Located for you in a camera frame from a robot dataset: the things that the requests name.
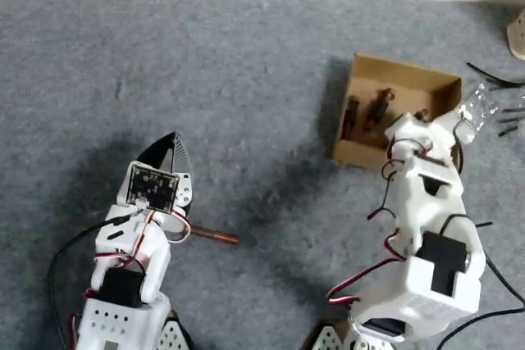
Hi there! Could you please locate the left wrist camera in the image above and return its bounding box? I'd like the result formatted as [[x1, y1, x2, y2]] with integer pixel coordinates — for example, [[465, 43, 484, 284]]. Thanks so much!
[[125, 160, 185, 215]]

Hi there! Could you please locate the white perforated plate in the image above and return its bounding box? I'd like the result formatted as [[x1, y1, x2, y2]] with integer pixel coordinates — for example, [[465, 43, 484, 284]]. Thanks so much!
[[505, 8, 525, 61]]

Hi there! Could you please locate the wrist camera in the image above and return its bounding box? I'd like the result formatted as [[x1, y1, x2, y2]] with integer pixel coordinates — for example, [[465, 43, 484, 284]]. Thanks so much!
[[455, 82, 500, 144], [125, 160, 185, 215]]

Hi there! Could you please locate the copper bolt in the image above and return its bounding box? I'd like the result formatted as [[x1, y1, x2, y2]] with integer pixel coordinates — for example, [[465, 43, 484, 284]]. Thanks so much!
[[189, 225, 241, 246]]

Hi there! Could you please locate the cardboard box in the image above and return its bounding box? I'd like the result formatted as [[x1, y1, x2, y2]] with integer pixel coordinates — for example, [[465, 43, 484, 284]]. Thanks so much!
[[331, 52, 463, 171]]

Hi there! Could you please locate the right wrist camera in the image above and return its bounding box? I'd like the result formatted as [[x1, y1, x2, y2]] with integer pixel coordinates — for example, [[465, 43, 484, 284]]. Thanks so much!
[[455, 82, 500, 144]]

